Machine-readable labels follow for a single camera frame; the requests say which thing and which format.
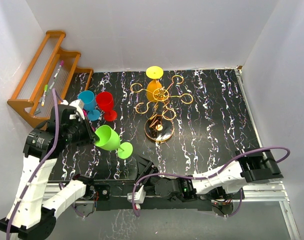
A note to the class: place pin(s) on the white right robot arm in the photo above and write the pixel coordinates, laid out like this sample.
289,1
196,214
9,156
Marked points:
248,166

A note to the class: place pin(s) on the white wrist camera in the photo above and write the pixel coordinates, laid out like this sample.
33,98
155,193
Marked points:
78,105
139,197

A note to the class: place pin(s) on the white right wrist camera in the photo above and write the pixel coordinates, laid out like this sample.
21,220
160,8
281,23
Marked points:
139,197

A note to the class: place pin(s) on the orange wine glass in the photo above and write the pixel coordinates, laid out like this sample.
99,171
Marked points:
154,73

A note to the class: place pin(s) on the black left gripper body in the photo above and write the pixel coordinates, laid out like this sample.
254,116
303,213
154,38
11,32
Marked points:
78,133

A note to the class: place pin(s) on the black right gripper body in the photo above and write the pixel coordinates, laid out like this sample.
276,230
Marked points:
150,184

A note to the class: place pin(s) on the gold wire glass rack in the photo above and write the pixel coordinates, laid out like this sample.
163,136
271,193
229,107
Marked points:
159,126

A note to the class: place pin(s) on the blue wine glass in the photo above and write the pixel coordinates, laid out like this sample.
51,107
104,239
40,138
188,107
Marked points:
88,98

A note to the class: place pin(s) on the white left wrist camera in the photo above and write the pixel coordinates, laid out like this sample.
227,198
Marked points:
78,105

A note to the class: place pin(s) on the green wine glass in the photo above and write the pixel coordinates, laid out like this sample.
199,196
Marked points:
109,140

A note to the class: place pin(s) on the green capped marker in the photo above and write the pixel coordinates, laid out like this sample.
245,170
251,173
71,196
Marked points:
44,95

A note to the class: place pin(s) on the wooden tiered shelf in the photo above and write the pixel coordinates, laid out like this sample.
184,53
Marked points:
27,97

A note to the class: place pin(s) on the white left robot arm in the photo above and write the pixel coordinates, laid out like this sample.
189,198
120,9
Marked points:
31,217

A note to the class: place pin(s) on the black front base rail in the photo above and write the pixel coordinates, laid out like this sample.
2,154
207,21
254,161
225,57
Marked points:
151,197

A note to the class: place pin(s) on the purple capped marker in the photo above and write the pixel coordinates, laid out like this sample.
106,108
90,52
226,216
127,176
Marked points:
58,70

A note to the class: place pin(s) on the red wine glass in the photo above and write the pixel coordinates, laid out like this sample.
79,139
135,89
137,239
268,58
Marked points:
105,102

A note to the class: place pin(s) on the pink wine glass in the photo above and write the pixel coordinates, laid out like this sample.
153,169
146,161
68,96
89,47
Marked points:
84,113

